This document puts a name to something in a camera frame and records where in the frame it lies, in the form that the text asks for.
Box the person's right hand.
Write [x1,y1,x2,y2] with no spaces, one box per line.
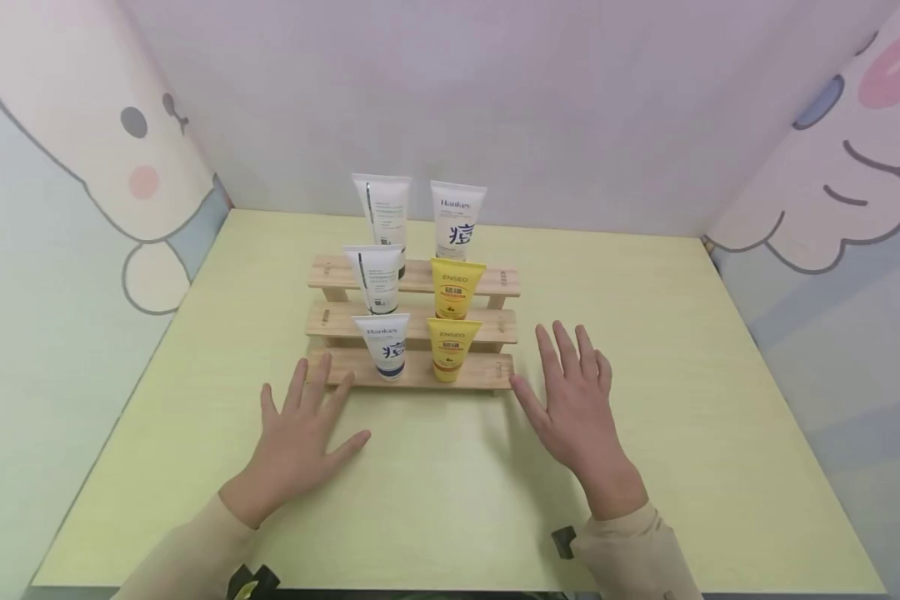
[508,320,650,522]

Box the yellow tube with red cap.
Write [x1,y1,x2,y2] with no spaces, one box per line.
[427,317,484,384]
[429,257,488,321]

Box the person's right forearm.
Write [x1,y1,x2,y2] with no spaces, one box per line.
[570,501,705,600]

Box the person's left forearm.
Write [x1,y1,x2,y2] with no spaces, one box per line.
[109,493,259,600]

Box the three-tier wooden display rack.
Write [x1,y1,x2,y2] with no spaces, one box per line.
[304,254,522,393]

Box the white tube with green stripe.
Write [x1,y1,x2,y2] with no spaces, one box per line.
[351,172,413,280]
[342,244,406,316]

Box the white tube with blue character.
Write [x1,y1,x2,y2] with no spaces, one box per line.
[429,180,488,263]
[352,312,413,381]

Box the person's left hand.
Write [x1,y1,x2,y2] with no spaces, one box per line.
[217,352,373,531]

